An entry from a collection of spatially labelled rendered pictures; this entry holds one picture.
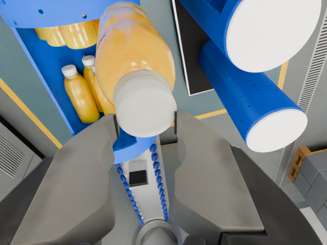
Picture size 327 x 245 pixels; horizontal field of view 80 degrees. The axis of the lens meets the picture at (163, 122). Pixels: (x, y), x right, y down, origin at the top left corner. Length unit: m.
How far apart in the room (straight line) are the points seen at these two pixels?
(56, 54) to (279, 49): 0.68
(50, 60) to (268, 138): 0.93
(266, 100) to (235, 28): 0.44
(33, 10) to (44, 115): 1.89
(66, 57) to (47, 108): 1.53
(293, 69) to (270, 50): 1.63
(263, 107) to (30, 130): 2.17
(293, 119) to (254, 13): 0.54
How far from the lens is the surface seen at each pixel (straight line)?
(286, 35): 0.76
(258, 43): 0.72
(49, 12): 0.41
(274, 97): 1.02
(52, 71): 0.66
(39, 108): 2.22
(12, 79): 2.12
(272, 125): 1.00
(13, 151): 2.35
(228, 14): 0.67
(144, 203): 1.57
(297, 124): 1.08
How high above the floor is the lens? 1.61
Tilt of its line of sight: 47 degrees down
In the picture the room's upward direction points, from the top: 170 degrees clockwise
